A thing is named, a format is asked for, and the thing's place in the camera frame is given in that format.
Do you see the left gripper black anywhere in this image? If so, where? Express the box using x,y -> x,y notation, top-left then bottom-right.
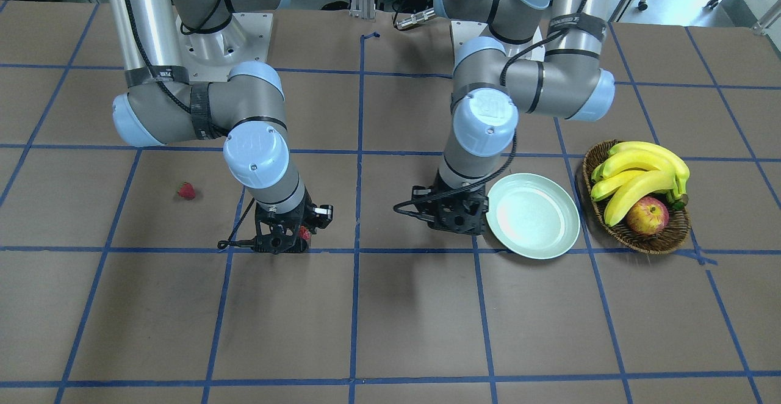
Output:
412,177 -> 488,236

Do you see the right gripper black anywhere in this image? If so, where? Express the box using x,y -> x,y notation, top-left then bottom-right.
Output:
251,200 -> 334,254

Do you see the red strawberry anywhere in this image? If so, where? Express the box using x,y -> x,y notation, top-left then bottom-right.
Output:
298,225 -> 312,248
176,182 -> 197,200

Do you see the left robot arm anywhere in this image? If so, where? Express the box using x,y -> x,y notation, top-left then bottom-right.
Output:
394,0 -> 616,236

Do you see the light green plate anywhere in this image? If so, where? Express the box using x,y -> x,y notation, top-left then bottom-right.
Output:
486,173 -> 581,260

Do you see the yellow banana bunch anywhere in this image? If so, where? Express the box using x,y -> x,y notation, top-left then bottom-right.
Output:
586,142 -> 691,227

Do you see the red apple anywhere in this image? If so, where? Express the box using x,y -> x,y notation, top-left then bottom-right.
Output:
624,197 -> 669,236

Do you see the wicker fruit basket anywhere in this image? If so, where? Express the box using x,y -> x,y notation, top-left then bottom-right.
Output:
580,139 -> 691,256

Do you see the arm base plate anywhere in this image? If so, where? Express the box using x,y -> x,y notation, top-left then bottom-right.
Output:
451,20 -> 543,67
178,13 -> 274,82

